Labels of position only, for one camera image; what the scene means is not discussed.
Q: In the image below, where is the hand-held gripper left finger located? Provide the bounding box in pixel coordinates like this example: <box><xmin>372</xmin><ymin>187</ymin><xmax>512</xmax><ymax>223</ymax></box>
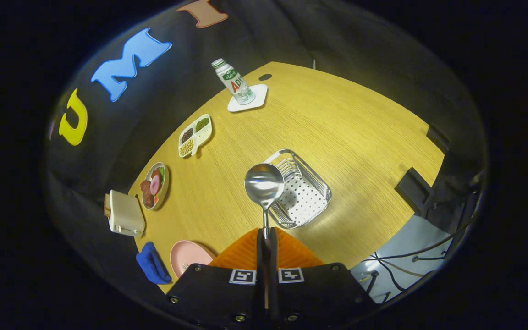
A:
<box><xmin>165</xmin><ymin>228</ymin><xmax>267</xmax><ymax>330</ymax></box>

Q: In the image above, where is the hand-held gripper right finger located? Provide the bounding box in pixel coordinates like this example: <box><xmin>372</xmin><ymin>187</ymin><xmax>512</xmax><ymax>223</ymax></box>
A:
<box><xmin>266</xmin><ymin>227</ymin><xmax>373</xmax><ymax>330</ymax></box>

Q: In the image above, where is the metal spoon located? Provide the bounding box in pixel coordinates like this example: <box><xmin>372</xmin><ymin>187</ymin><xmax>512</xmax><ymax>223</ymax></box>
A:
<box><xmin>244</xmin><ymin>163</ymin><xmax>286</xmax><ymax>243</ymax></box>

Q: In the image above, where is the pink round plate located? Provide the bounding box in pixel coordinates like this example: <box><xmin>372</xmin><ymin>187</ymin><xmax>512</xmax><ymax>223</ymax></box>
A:
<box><xmin>170</xmin><ymin>240</ymin><xmax>216</xmax><ymax>279</ymax></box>

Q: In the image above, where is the blue folded cloth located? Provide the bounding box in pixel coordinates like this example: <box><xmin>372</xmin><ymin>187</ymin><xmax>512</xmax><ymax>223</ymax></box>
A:
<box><xmin>136</xmin><ymin>242</ymin><xmax>173</xmax><ymax>285</ymax></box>

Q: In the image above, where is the grey food plate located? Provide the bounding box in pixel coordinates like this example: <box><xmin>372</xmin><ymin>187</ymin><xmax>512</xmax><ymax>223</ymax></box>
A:
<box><xmin>139</xmin><ymin>162</ymin><xmax>170</xmax><ymax>211</ymax></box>

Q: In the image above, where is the brown meat piece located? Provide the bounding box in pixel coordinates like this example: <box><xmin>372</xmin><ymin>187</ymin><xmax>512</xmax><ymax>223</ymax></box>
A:
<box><xmin>140</xmin><ymin>180</ymin><xmax>154</xmax><ymax>208</ymax></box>

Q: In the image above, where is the white toaster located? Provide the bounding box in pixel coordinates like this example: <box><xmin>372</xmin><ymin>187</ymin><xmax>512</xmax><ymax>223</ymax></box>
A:
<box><xmin>109</xmin><ymin>190</ymin><xmax>146</xmax><ymax>238</ymax></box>

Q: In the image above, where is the white divided dish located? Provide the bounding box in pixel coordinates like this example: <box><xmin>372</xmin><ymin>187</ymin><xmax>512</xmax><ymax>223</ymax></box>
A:
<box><xmin>178</xmin><ymin>114</ymin><xmax>213</xmax><ymax>158</ymax></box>

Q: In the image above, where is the white square coaster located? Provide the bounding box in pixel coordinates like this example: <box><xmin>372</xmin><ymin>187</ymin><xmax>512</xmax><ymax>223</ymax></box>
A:
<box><xmin>227</xmin><ymin>84</ymin><xmax>268</xmax><ymax>113</ymax></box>

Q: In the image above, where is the white drink bottle green label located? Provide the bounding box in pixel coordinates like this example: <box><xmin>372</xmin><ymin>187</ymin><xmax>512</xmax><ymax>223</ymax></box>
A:
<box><xmin>211</xmin><ymin>58</ymin><xmax>256</xmax><ymax>105</ymax></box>

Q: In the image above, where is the metal wire drain basket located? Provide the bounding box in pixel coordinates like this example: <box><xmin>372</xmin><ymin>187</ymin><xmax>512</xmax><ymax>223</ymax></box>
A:
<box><xmin>264</xmin><ymin>149</ymin><xmax>332</xmax><ymax>229</ymax></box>

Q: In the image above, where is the beige floor cable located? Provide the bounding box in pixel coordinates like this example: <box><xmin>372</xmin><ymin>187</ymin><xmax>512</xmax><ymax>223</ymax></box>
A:
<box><xmin>383</xmin><ymin>259</ymin><xmax>425</xmax><ymax>278</ymax></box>

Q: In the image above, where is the black table bracket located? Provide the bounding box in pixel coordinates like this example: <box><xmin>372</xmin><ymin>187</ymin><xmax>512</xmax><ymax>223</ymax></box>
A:
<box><xmin>395</xmin><ymin>167</ymin><xmax>431</xmax><ymax>215</ymax></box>
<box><xmin>426</xmin><ymin>125</ymin><xmax>451</xmax><ymax>153</ymax></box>

